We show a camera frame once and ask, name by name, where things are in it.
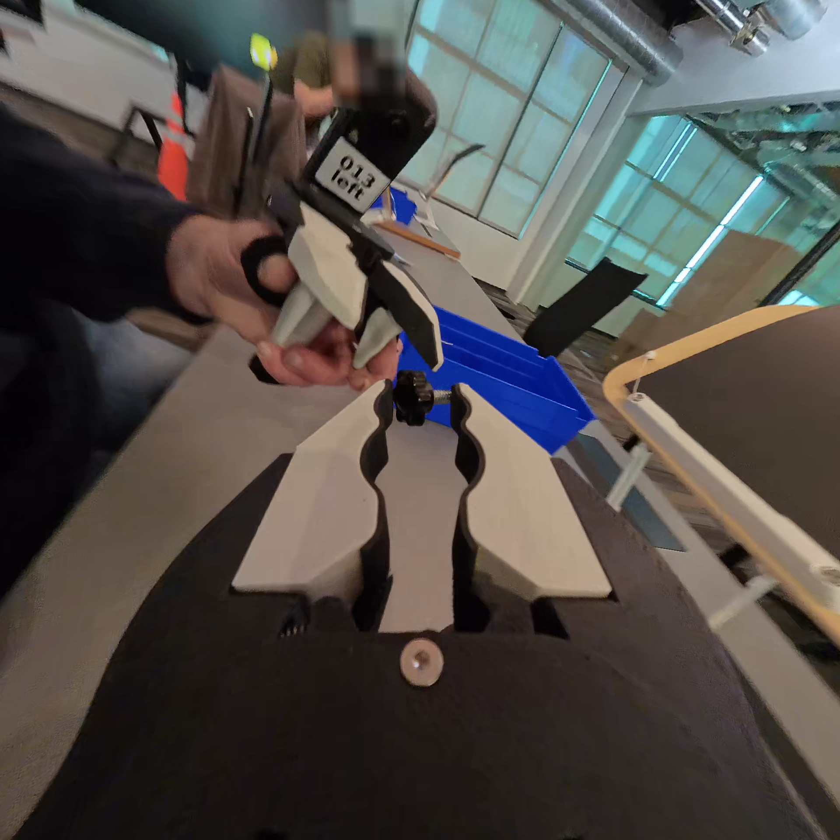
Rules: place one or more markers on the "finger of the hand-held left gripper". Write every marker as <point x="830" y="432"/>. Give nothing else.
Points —
<point x="322" y="282"/>
<point x="407" y="309"/>

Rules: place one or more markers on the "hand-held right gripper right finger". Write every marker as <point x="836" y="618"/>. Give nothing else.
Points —
<point x="532" y="525"/>

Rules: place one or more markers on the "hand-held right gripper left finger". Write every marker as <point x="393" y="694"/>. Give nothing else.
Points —
<point x="309" y="525"/>

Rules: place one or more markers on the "black knob screw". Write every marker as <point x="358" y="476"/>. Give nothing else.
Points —
<point x="411" y="397"/>

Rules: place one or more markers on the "person's left forearm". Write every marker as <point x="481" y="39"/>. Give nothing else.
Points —
<point x="92" y="223"/>

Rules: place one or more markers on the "person's left hand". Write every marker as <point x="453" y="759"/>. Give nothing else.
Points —
<point x="210" y="269"/>

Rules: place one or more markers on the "small wooden table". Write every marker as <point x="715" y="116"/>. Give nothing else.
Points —
<point x="420" y="240"/>

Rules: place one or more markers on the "pale tool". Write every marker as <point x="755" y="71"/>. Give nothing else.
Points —
<point x="453" y="168"/>

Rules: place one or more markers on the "small blue bin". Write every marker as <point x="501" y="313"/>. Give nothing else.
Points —
<point x="400" y="208"/>

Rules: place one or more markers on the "large blue bin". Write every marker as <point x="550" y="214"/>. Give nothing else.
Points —
<point x="512" y="387"/>

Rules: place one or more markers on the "brown padded seat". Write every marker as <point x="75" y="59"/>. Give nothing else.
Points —
<point x="243" y="131"/>

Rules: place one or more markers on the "black chair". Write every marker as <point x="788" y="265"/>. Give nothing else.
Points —
<point x="584" y="309"/>

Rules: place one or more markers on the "black tv screen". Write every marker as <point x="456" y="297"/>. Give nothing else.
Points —
<point x="197" y="20"/>

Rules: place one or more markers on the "silver ceiling pipe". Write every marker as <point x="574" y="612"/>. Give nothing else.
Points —
<point x="617" y="33"/>

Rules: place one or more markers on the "black board with wooden rim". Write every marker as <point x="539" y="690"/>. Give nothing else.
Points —
<point x="761" y="407"/>

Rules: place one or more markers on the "cardboard panel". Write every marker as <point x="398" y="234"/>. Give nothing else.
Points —
<point x="715" y="289"/>

